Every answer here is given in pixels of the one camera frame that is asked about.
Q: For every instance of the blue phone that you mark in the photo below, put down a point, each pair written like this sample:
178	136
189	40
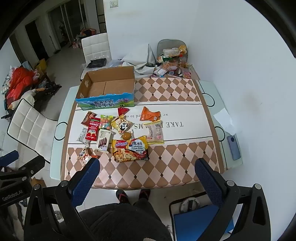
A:
233	147

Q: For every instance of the pile of snack packets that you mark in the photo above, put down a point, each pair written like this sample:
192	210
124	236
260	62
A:
172	62

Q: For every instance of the round brown pastry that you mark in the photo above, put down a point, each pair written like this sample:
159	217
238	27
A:
126	136

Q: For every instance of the red triangular snack packet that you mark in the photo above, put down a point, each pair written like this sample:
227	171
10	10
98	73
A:
123	111

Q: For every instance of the clear yellow-edged pastry packet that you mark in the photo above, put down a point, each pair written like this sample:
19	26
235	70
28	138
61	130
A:
155	133

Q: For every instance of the red plastic bag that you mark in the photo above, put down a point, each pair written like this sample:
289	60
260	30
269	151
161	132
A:
19	81

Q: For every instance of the red black shoe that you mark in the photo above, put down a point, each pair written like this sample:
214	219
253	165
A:
144	194
121	197

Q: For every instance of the black equipment pile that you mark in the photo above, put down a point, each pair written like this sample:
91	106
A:
49	88

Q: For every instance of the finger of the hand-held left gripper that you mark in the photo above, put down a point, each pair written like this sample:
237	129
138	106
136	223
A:
8	157
32	165

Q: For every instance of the blue seat chair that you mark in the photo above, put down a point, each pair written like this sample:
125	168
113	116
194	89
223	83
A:
196	224

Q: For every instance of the black bag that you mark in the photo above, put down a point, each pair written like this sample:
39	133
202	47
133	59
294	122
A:
97	63

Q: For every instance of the white wall switch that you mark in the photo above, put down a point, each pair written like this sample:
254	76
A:
114	4

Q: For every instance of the white chocolate wafer packet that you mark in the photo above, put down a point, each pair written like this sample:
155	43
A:
104	140

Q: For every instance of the grey chair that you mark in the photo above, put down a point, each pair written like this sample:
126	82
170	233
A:
171	42

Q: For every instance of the orange panda snack bag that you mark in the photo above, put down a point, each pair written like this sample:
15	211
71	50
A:
83	154

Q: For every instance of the instant noodle packet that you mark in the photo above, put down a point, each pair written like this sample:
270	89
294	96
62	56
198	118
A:
129	149

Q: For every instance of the white padded chair with bag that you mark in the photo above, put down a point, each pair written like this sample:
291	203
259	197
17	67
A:
94	46

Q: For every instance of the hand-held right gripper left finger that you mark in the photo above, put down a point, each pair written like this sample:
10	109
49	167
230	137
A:
86	180

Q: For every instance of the white cookie packet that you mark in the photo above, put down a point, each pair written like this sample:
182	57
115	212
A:
82	136

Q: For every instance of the colourful candy bag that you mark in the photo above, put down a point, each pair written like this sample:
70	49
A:
106	122

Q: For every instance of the red packet with white label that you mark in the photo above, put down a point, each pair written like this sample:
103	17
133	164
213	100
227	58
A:
92	129

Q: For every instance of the person's dark pants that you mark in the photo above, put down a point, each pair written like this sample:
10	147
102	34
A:
120	222

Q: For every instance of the orange snack packet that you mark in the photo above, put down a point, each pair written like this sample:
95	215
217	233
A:
149	114

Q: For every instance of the white paper sheet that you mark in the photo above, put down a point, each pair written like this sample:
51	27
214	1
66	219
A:
223	119

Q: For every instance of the brown snack packet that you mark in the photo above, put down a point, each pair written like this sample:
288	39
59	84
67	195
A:
87	118

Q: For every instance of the yellow panda snack bag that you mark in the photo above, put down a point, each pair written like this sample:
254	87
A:
121	125

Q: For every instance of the white goose plush toy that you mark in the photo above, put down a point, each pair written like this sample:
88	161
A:
24	97

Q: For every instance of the cardboard box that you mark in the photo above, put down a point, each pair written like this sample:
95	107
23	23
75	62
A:
111	88

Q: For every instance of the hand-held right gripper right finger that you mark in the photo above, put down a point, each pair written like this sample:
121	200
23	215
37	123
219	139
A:
208	180

